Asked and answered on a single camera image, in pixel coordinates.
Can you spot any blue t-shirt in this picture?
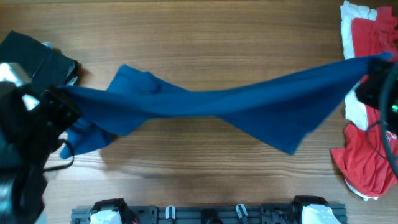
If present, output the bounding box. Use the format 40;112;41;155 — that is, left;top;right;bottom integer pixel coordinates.
64;56;373;154

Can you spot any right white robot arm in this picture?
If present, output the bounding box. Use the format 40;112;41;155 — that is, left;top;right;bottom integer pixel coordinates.
355;59;397;176

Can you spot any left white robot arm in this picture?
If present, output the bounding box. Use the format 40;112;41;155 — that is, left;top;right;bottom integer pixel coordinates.
1;63;81;223

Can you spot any white garment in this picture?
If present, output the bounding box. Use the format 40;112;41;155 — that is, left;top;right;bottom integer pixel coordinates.
340;0;380;202

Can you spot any black folded garment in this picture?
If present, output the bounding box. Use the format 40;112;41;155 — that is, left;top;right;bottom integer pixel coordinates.
1;30;78;93

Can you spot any red t-shirt with print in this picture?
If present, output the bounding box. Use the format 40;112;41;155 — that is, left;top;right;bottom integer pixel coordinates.
331;6;397;201

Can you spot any right black cable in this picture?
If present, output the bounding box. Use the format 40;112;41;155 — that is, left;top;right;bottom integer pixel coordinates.
365;60;398;181

